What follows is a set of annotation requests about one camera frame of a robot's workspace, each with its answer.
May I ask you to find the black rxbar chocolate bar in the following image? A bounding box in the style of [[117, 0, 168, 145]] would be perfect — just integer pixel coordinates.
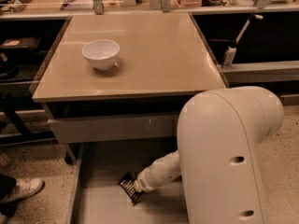
[[119, 173, 143, 203]]

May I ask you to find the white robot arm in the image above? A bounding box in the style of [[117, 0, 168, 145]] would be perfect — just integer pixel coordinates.
[[134, 87, 284, 224]]

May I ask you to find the grey drawer cabinet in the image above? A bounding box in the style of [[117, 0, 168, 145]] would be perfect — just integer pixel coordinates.
[[31, 13, 225, 224]]

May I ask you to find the grey top drawer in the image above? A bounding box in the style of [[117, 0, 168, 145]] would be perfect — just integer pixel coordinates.
[[48, 112, 178, 144]]

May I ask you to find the open grey middle drawer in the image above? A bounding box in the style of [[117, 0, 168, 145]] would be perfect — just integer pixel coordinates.
[[70, 137, 189, 224]]

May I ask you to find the white ceramic bowl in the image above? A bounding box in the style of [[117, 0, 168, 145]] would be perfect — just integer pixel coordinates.
[[81, 39, 121, 71]]

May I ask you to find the white bottle with black cap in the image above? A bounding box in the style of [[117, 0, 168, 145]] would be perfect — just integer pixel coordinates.
[[221, 44, 236, 69]]

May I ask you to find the white rod tool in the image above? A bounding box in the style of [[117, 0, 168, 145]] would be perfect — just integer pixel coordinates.
[[235, 14, 263, 44]]

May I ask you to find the black box on left shelf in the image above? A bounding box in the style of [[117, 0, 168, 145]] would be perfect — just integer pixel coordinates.
[[0, 36, 40, 49]]

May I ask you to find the white sneaker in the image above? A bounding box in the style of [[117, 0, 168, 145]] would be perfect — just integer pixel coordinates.
[[0, 178, 44, 203]]

